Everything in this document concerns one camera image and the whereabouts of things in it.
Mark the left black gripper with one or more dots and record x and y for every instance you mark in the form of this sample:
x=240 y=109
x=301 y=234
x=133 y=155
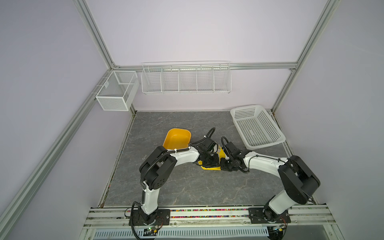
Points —
x=215 y=162

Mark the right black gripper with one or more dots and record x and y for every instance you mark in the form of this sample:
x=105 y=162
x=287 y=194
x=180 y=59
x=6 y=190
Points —
x=223 y=166

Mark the yellow paper napkin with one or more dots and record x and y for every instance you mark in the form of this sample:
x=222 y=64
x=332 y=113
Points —
x=221 y=154

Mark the white perforated plastic basket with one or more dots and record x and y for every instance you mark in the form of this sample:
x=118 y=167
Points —
x=256 y=127

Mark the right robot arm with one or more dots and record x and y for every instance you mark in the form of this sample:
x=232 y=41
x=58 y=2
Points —
x=299 y=181

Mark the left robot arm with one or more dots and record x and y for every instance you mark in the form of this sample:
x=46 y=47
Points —
x=176 y=150

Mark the yellow plastic tray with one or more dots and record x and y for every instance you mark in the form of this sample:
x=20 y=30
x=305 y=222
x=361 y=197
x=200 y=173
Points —
x=177 y=139

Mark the white vent grille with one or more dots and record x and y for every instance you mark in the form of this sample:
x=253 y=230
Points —
x=183 y=233

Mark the white mesh box basket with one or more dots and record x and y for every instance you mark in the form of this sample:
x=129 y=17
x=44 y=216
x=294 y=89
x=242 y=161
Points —
x=118 y=91

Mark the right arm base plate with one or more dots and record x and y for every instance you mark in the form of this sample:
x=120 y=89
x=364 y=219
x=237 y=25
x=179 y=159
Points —
x=267 y=216

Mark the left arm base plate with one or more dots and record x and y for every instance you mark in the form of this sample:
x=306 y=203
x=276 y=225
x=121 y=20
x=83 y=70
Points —
x=158 y=217

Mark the white wire shelf rack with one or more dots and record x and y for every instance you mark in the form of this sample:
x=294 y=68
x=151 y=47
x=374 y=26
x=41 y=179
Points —
x=192 y=77

